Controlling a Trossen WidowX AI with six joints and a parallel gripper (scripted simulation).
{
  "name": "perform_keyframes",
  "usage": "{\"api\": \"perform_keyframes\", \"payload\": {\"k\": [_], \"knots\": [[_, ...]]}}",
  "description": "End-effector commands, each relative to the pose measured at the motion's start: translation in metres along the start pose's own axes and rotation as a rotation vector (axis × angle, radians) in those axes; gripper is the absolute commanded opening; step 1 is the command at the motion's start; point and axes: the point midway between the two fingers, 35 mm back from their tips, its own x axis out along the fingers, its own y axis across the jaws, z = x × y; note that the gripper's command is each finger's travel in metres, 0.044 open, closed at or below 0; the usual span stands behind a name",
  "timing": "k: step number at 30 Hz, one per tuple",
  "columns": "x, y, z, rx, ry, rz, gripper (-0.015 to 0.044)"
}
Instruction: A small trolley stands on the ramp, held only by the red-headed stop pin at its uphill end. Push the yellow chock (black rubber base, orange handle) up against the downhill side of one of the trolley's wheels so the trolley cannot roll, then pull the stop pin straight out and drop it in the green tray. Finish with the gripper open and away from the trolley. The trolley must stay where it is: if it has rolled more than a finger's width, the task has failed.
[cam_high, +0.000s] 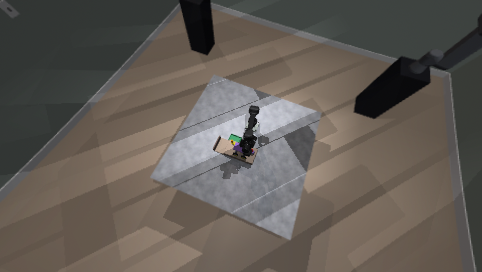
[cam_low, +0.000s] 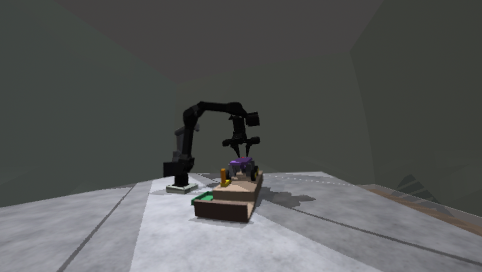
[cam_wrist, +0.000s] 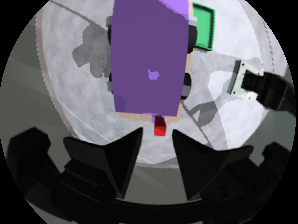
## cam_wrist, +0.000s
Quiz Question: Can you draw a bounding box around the red-headed pin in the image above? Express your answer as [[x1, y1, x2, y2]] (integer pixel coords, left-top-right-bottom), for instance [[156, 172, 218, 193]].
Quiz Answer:
[[154, 116, 166, 136]]

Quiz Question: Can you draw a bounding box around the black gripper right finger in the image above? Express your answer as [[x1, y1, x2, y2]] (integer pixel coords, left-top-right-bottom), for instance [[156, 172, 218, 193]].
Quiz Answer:
[[172, 129, 254, 201]]

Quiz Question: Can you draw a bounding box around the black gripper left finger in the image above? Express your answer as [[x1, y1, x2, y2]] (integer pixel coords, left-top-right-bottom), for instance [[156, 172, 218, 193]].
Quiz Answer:
[[63, 127, 144, 200]]

